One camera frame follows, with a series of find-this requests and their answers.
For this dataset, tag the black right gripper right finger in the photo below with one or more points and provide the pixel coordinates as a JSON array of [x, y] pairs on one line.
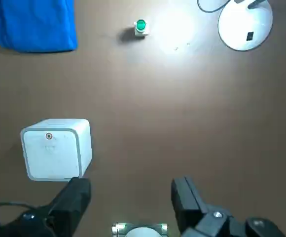
[[187, 205]]

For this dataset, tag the black lamp switch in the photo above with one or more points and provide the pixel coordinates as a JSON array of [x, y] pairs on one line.
[[250, 36]]

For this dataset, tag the white cube box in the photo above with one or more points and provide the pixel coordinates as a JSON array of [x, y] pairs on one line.
[[54, 153]]

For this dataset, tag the blue folded cloth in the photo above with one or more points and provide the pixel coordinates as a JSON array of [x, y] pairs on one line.
[[34, 24]]

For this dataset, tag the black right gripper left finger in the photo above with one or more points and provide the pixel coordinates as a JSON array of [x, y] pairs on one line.
[[69, 202]]

